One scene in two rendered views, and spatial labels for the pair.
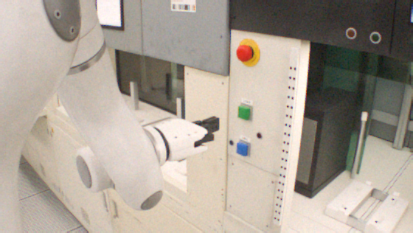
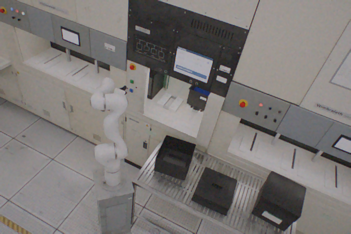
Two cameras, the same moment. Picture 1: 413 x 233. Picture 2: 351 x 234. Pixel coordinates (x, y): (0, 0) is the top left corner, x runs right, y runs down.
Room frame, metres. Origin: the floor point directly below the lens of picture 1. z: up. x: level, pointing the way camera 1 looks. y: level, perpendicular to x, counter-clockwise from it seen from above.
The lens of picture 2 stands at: (-1.04, 0.44, 2.61)
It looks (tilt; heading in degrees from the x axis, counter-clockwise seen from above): 42 degrees down; 330
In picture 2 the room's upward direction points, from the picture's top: 12 degrees clockwise
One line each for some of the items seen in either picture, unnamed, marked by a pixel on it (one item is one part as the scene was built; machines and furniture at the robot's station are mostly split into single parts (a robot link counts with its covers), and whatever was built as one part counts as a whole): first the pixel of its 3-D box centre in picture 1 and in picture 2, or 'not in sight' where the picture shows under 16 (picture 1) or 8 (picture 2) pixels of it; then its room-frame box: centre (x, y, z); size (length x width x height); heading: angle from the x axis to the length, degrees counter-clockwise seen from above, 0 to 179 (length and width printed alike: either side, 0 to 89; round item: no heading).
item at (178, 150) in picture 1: (174, 138); (117, 94); (0.67, 0.06, 1.20); 0.11 x 0.10 x 0.07; 133
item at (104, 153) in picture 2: not in sight; (107, 157); (0.16, 0.24, 1.07); 0.19 x 0.12 x 0.24; 83
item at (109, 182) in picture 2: not in sight; (112, 174); (0.15, 0.21, 0.85); 0.19 x 0.19 x 0.18
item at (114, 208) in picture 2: not in sight; (113, 204); (0.15, 0.21, 0.38); 0.28 x 0.28 x 0.76; 88
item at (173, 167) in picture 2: not in sight; (175, 157); (0.18, -0.32, 0.85); 0.28 x 0.28 x 0.17; 52
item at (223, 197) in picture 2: not in sight; (215, 188); (-0.18, -0.53, 0.83); 0.29 x 0.29 x 0.13; 46
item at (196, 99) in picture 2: not in sight; (202, 92); (0.71, -0.79, 1.06); 0.24 x 0.20 x 0.32; 44
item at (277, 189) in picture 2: not in sight; (278, 200); (-0.46, -0.93, 0.89); 0.29 x 0.29 x 0.25; 39
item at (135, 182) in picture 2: not in sight; (208, 210); (-0.16, -0.60, 0.38); 1.30 x 0.60 x 0.76; 43
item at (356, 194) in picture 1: (369, 206); (170, 101); (0.83, -0.52, 0.89); 0.22 x 0.21 x 0.04; 133
